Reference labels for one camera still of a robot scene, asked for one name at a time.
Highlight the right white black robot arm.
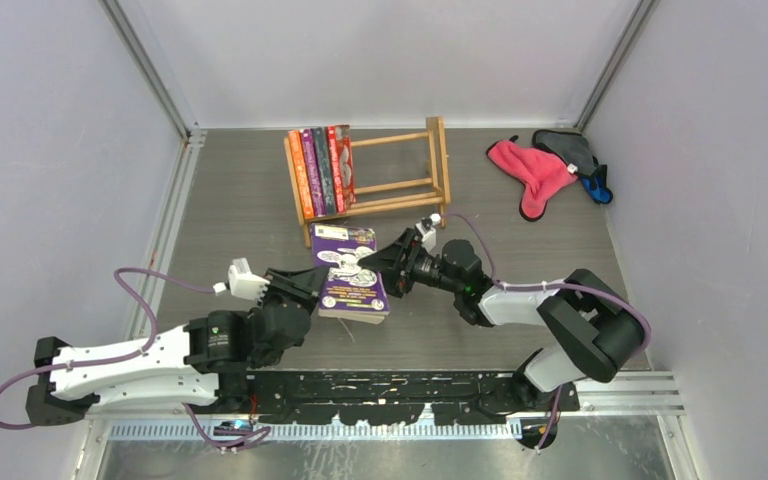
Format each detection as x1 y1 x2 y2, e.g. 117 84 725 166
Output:
358 227 651 411

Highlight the purple book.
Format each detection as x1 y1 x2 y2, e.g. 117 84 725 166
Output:
300 129 326 217
310 223 390 324

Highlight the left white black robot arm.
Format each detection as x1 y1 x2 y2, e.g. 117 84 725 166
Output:
25 258 328 427

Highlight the floral Alcott book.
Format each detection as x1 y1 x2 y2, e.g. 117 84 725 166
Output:
313 127 338 215

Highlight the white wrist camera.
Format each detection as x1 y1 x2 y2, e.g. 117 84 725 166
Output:
213 258 270 301
415 213 443 251

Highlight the red cartoon book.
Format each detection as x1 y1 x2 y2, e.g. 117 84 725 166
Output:
327 124 356 213

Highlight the grey cloth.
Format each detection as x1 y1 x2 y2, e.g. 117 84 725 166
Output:
531 129 604 177

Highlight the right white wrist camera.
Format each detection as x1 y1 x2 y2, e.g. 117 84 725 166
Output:
415 213 443 251

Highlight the orange treehouse book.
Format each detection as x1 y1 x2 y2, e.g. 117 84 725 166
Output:
287 130 315 219

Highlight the blue cloth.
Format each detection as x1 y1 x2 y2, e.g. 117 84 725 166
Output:
579 165 614 205

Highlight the slotted cable duct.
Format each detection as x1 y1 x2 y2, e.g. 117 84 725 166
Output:
108 417 522 441

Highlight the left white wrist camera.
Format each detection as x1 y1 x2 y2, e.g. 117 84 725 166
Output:
213 258 270 301

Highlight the wooden book rack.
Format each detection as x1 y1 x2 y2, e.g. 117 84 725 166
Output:
282 116 452 248

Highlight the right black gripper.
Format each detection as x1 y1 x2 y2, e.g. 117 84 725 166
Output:
358 228 462 298

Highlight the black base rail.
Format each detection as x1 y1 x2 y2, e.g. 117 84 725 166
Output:
188 369 581 429

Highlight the pink cloth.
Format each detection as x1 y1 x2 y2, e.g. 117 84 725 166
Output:
486 136 577 222

